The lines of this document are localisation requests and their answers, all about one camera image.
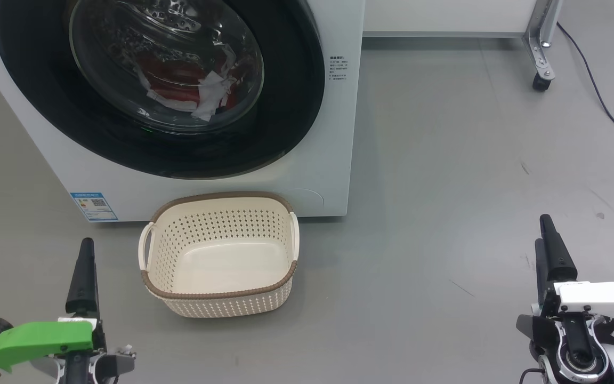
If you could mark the red shorts with white trim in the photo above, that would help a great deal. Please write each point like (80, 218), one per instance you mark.
(176, 85)

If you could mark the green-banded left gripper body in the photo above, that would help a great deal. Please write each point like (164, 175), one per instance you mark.
(35, 338)

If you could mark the metal frame leg with caster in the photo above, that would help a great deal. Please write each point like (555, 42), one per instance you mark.
(541, 48)

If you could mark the blue energy label sticker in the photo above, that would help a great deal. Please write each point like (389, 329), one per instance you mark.
(94, 207)

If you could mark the white front-load washing machine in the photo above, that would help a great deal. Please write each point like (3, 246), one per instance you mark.
(312, 160)

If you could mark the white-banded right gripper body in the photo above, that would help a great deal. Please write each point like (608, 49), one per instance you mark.
(605, 301)

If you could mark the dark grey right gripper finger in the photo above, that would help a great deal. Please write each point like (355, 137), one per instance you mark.
(540, 277)
(557, 261)

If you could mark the stainless steel washing machine drum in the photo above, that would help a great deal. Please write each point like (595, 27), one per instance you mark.
(126, 32)

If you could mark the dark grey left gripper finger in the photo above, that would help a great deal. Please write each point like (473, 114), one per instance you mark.
(86, 282)

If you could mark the cream perforated basket brown rim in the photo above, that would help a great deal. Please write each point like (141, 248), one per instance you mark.
(221, 266)

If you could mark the black round glass washer door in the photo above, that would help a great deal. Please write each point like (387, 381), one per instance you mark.
(30, 80)

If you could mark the white partition panel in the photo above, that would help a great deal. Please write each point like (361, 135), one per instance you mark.
(445, 16)

